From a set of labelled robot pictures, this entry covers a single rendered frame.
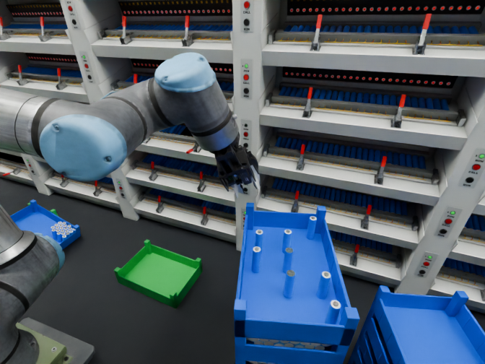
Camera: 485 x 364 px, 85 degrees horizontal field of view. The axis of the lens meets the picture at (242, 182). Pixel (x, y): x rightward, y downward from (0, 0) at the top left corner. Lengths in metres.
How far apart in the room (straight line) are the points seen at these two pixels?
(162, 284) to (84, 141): 0.94
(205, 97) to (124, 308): 0.96
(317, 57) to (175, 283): 1.01
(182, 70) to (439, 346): 0.80
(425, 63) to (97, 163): 0.80
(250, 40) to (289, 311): 0.75
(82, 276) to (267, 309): 1.01
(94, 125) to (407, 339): 0.78
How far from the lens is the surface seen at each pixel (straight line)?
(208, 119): 0.48
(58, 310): 1.35
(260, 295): 0.59
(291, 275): 0.54
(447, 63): 0.90
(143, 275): 1.31
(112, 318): 1.23
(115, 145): 0.39
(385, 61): 0.88
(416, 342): 0.82
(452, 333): 0.88
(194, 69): 0.45
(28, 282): 0.97
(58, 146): 0.41
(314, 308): 0.59
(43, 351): 1.09
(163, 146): 1.22
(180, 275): 1.27
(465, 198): 1.05
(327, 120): 0.92
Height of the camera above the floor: 0.96
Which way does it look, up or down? 31 degrees down
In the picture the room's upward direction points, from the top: straight up
